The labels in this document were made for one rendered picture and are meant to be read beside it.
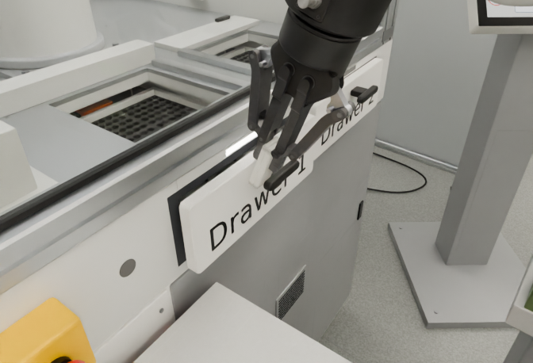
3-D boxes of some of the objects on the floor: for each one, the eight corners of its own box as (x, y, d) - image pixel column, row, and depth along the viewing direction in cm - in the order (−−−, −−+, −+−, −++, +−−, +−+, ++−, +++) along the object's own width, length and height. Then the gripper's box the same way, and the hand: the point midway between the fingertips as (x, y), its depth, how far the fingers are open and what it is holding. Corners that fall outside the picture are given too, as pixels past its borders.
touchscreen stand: (559, 326, 140) (753, 12, 84) (426, 328, 140) (532, 13, 84) (490, 226, 182) (589, -29, 126) (387, 227, 181) (441, -28, 126)
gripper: (251, -12, 38) (203, 165, 54) (370, 63, 35) (281, 227, 51) (294, -24, 43) (239, 141, 59) (402, 40, 40) (312, 196, 56)
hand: (266, 162), depth 53 cm, fingers closed, pressing on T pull
